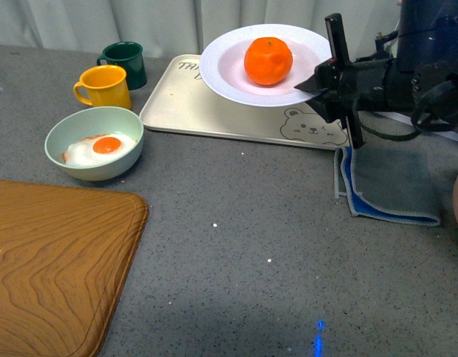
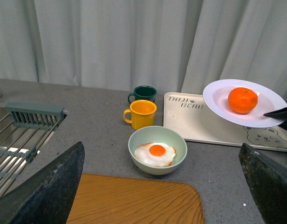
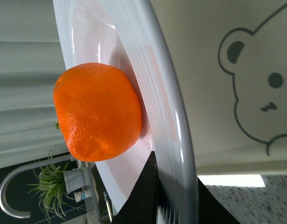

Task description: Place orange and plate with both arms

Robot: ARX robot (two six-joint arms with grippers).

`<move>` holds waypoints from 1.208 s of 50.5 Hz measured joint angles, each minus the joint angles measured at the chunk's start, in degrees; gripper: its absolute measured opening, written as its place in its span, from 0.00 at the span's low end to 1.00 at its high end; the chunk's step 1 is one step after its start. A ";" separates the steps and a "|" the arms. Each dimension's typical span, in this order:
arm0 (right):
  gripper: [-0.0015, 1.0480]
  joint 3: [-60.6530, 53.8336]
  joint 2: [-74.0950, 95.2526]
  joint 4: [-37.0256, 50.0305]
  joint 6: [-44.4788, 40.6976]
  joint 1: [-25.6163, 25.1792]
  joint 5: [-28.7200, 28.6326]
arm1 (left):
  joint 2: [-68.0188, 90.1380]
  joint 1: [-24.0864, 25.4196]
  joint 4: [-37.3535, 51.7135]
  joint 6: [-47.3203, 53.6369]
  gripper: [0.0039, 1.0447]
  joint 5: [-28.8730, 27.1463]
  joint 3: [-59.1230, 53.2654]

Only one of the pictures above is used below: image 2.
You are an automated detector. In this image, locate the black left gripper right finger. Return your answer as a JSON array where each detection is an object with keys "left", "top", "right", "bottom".
[{"left": 239, "top": 143, "right": 287, "bottom": 224}]

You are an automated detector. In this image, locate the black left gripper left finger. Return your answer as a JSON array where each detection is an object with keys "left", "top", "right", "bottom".
[{"left": 0, "top": 142, "right": 85, "bottom": 224}]

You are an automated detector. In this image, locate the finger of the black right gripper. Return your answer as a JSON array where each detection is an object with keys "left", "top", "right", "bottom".
[{"left": 263, "top": 107, "right": 287, "bottom": 131}]

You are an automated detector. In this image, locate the orange mandarin fruit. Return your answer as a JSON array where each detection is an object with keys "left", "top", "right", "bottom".
[{"left": 227, "top": 87, "right": 258, "bottom": 114}]

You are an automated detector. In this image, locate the white ridged deep plate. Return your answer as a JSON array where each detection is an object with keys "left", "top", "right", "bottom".
[{"left": 203, "top": 79, "right": 287, "bottom": 128}]

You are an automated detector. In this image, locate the wooden cutting board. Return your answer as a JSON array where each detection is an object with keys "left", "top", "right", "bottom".
[{"left": 67, "top": 174, "right": 205, "bottom": 224}]

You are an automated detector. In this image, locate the green sink drying rack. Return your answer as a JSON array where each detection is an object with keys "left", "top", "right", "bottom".
[{"left": 0, "top": 102, "right": 66, "bottom": 197}]

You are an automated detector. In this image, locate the beige bear serving tray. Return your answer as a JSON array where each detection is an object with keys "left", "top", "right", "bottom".
[{"left": 164, "top": 92, "right": 287, "bottom": 152}]

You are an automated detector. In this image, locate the fake fried egg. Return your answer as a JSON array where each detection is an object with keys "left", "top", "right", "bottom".
[{"left": 134, "top": 142, "right": 177, "bottom": 167}]

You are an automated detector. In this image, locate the light green bowl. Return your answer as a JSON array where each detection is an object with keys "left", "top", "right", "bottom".
[{"left": 128, "top": 126, "right": 187, "bottom": 175}]

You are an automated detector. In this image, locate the white curtain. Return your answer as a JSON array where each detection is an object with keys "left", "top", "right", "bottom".
[{"left": 0, "top": 0, "right": 287, "bottom": 101}]

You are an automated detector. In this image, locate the yellow enamel mug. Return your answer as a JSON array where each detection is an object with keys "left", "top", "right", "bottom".
[{"left": 123, "top": 100, "right": 157, "bottom": 130}]

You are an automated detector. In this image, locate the dark green enamel mug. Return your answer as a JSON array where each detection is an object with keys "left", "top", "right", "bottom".
[{"left": 128, "top": 85, "right": 157, "bottom": 104}]

